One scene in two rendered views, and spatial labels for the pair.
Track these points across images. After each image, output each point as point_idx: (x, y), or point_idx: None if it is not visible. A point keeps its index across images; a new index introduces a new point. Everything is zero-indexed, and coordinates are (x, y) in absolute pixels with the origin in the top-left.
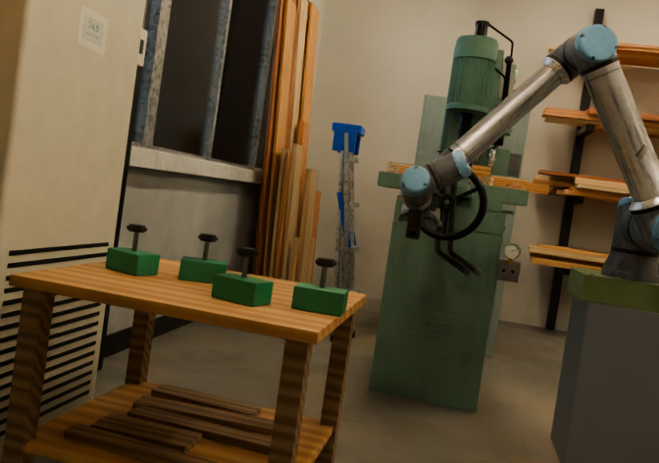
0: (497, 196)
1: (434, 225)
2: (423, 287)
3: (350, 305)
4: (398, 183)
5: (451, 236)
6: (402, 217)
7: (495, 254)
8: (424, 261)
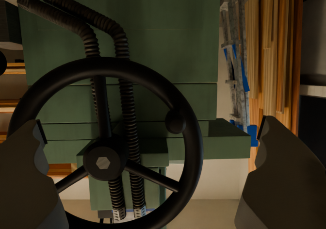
0: (52, 148)
1: (29, 142)
2: None
3: None
4: (216, 143)
5: (73, 70)
6: (315, 196)
7: (30, 51)
8: (152, 15)
